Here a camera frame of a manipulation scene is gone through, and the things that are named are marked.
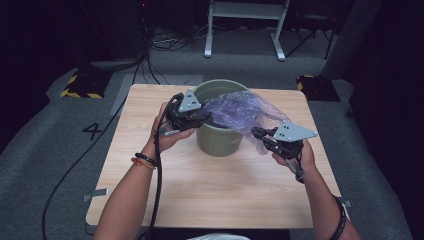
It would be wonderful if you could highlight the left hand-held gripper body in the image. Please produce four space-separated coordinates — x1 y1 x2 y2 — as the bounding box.
164 88 212 133

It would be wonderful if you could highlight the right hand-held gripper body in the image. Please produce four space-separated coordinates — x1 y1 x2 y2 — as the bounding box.
264 119 318 160

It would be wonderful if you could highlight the green plastic bin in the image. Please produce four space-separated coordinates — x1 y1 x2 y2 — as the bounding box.
192 78 251 158

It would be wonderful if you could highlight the purple plastic bag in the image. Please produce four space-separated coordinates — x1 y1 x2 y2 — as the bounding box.
202 90 291 156

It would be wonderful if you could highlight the person's right hand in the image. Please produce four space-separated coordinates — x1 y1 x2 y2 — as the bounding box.
271 139 316 183

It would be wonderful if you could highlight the person's left hand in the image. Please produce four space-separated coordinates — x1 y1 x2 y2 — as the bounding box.
148 101 196 156

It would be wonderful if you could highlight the small yellow-black striped base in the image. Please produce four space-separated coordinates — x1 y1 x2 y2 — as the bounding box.
296 74 342 103

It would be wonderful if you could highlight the large yellow-black striped base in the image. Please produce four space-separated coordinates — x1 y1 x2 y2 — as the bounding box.
60 69 113 100

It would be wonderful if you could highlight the person's white clothing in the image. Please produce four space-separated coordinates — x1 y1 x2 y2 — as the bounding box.
186 232 252 240

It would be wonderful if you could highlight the black tripod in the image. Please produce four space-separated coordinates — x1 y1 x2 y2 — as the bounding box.
285 9 338 62

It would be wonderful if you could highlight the black equipment stand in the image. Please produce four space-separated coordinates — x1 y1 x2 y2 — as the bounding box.
78 0 150 73

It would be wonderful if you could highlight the white metal stand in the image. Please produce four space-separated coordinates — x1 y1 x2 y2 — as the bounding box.
203 0 291 63

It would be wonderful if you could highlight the grey column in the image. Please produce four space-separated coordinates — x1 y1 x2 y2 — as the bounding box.
320 0 384 81

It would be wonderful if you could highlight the grey tape strip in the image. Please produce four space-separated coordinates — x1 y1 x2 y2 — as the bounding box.
82 187 110 203

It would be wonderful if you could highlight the black bead bracelet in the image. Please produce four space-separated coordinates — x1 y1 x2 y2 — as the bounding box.
134 152 158 168

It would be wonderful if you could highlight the orange bracelet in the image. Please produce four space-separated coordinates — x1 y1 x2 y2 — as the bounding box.
130 156 157 171

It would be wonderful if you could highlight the tangle of floor cables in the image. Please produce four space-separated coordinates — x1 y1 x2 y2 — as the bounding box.
149 24 209 53

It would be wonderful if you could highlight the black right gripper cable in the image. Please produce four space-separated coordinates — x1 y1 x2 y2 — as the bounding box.
288 158 348 240

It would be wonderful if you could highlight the black floor cable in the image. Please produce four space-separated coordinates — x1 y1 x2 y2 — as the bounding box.
41 56 148 240

